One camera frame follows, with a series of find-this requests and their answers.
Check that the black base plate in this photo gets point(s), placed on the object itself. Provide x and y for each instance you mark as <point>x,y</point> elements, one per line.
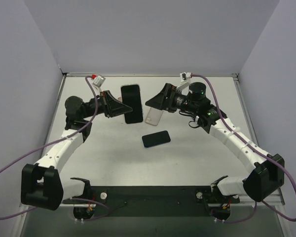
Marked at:
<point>160,201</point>

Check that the aluminium front rail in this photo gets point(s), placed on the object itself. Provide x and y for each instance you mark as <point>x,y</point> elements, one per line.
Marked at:
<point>50,195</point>

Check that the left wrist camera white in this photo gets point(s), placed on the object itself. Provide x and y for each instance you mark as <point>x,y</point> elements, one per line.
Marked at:
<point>97,82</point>

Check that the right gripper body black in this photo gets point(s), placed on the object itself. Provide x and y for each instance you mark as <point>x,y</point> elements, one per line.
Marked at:
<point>169,98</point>

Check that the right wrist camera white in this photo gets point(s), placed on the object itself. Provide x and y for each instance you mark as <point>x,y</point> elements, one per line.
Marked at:
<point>185,81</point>

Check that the blue phone black screen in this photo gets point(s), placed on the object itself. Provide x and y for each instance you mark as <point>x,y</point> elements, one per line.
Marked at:
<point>156,139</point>

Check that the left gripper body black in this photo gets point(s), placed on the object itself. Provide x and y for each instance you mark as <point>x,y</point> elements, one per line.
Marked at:
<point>106,103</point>

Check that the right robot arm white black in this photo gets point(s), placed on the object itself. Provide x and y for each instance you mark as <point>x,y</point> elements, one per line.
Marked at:
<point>265,171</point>

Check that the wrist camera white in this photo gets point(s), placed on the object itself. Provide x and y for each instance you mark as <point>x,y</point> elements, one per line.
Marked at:
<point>185,81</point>
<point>97,82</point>

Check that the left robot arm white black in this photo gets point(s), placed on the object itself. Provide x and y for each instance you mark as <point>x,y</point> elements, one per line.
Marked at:
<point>77,130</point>

